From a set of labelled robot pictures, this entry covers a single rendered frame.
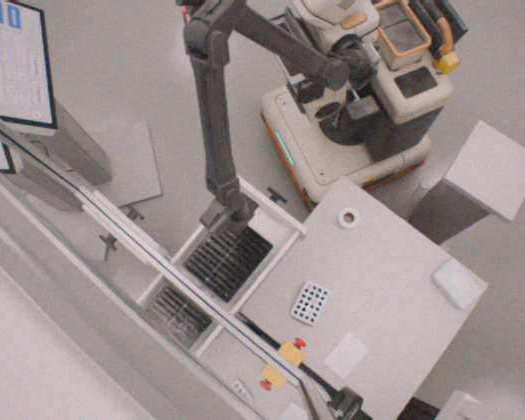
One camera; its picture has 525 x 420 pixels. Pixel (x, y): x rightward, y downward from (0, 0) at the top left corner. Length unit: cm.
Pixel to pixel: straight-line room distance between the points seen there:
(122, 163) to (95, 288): 225
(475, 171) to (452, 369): 106
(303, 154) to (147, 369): 191
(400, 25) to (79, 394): 163
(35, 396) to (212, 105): 76
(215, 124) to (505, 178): 112
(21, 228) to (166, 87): 242
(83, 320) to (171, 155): 224
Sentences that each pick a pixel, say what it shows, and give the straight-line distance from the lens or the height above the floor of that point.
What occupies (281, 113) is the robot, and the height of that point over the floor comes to 28.
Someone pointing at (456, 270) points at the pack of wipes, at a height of 80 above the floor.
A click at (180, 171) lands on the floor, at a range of 247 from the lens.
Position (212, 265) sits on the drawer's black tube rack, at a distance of 139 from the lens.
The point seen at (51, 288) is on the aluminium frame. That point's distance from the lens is 30.
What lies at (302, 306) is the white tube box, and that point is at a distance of 146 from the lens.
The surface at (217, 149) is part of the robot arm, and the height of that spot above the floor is 131.
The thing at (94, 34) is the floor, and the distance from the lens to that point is 308.
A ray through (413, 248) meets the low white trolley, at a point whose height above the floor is 76.
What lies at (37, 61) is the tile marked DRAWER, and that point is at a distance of 175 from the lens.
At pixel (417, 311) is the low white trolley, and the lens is 156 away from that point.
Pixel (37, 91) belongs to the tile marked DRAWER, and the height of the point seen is 101.
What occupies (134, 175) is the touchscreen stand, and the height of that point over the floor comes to 4.
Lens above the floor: 226
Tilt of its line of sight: 74 degrees down
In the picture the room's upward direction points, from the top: 9 degrees counter-clockwise
